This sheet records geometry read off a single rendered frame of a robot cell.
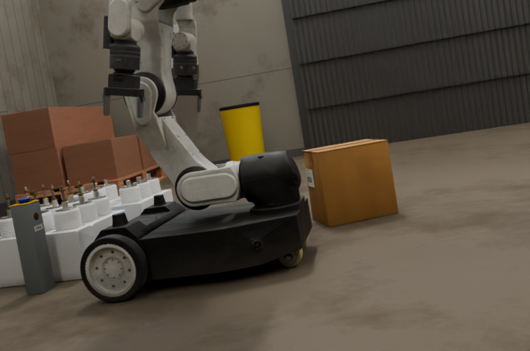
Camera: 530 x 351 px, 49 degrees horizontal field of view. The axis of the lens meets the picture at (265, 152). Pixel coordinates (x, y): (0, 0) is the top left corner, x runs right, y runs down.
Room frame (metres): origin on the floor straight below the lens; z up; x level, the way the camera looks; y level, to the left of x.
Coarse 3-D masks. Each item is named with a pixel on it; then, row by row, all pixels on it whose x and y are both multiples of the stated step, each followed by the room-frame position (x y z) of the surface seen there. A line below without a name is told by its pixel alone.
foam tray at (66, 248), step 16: (96, 224) 2.22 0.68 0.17; (0, 240) 2.15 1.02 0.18; (16, 240) 2.14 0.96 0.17; (48, 240) 2.11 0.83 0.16; (64, 240) 2.09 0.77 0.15; (80, 240) 2.09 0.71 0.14; (0, 256) 2.15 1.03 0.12; (16, 256) 2.14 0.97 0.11; (64, 256) 2.10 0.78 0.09; (80, 256) 2.08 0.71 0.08; (0, 272) 2.16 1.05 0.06; (16, 272) 2.14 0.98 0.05; (64, 272) 2.10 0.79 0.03
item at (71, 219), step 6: (72, 210) 2.14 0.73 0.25; (78, 210) 2.17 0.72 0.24; (54, 216) 2.14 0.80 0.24; (60, 216) 2.13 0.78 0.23; (66, 216) 2.13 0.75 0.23; (72, 216) 2.14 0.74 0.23; (78, 216) 2.16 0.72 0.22; (60, 222) 2.13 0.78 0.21; (66, 222) 2.13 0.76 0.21; (72, 222) 2.13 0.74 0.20; (78, 222) 2.15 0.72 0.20; (60, 228) 2.13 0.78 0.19; (66, 228) 2.13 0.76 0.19; (72, 228) 2.13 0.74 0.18
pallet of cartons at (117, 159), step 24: (24, 120) 4.69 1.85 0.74; (48, 120) 4.67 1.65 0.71; (72, 120) 5.03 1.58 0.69; (96, 120) 5.57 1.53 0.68; (24, 144) 4.70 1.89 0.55; (48, 144) 4.67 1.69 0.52; (72, 144) 4.95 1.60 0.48; (96, 144) 4.65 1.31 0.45; (120, 144) 4.82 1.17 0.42; (24, 168) 4.71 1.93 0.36; (48, 168) 4.68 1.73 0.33; (72, 168) 4.68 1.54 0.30; (96, 168) 4.66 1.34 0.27; (120, 168) 4.73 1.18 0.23; (144, 168) 5.31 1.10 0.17; (24, 192) 4.71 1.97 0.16; (48, 192) 4.66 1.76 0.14
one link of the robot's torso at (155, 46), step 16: (144, 0) 1.87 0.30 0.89; (160, 0) 1.87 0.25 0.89; (144, 16) 1.88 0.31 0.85; (160, 16) 2.03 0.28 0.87; (144, 32) 1.90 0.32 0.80; (160, 32) 1.90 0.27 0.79; (144, 48) 1.92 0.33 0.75; (160, 48) 1.91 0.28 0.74; (144, 64) 1.92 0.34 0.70; (160, 64) 1.91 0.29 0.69; (160, 80) 1.90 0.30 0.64; (160, 96) 1.89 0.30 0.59; (176, 96) 2.01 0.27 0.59; (160, 112) 1.95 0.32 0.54
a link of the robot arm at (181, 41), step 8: (176, 32) 2.14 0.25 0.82; (184, 32) 2.13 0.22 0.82; (176, 40) 2.14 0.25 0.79; (184, 40) 2.13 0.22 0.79; (192, 40) 2.18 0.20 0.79; (176, 48) 2.14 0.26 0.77; (184, 48) 2.14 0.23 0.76; (192, 48) 2.19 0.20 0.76; (176, 56) 2.17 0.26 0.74; (184, 56) 2.16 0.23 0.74; (192, 56) 2.17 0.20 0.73
